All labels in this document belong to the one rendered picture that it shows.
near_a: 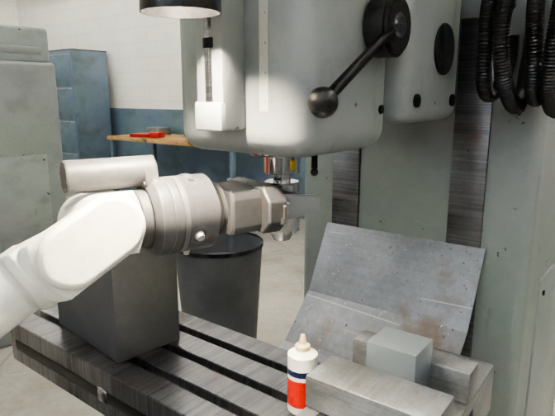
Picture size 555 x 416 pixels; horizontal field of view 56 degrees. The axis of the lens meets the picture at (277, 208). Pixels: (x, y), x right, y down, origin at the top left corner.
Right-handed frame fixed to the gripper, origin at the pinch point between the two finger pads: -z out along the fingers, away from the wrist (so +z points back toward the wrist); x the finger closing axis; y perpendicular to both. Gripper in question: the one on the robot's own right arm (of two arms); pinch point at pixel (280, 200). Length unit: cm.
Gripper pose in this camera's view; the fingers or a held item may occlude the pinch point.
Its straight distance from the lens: 67.4
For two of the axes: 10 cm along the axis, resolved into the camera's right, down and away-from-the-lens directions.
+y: 0.0, 9.8, 2.1
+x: -5.5, -1.7, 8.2
